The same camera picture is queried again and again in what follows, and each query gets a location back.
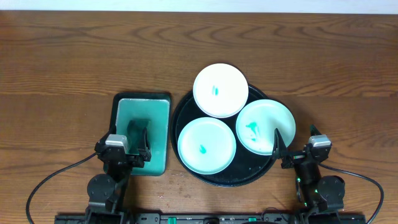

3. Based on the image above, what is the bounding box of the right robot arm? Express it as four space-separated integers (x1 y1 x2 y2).
272 125 345 223

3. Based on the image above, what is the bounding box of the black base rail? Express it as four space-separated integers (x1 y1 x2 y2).
54 212 367 224

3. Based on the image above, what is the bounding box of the green sponge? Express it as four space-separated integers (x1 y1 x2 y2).
127 119 150 154

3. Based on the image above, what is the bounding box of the white plate top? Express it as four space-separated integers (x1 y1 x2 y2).
193 63 249 118

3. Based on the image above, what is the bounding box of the black round tray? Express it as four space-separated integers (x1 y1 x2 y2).
170 91 275 187

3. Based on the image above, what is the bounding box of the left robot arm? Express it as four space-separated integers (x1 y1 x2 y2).
83 126 152 224

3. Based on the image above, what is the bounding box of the pale green plate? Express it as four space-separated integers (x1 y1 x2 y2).
236 100 296 156
177 117 236 175

